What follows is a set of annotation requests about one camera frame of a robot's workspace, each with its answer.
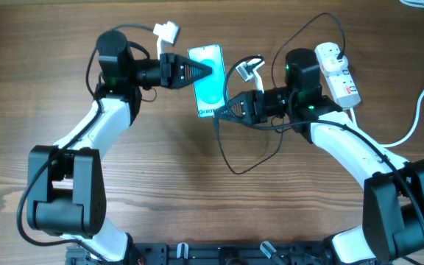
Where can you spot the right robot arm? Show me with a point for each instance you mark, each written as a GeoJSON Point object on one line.
{"type": "Point", "coordinates": [393, 208]}

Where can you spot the white USB charger plug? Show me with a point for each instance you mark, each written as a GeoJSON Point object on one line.
{"type": "Point", "coordinates": [332, 65]}

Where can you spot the white power strip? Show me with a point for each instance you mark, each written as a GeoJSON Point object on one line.
{"type": "Point", "coordinates": [341, 85]}

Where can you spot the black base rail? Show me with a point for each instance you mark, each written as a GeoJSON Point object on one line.
{"type": "Point", "coordinates": [301, 252]}

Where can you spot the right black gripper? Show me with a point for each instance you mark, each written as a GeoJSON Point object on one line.
{"type": "Point", "coordinates": [253, 107]}

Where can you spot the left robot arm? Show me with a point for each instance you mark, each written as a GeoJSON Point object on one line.
{"type": "Point", "coordinates": [65, 194]}

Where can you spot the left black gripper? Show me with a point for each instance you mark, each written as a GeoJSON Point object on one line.
{"type": "Point", "coordinates": [172, 75]}

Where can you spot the Galaxy smartphone teal screen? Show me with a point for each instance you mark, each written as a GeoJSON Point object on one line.
{"type": "Point", "coordinates": [209, 90]}

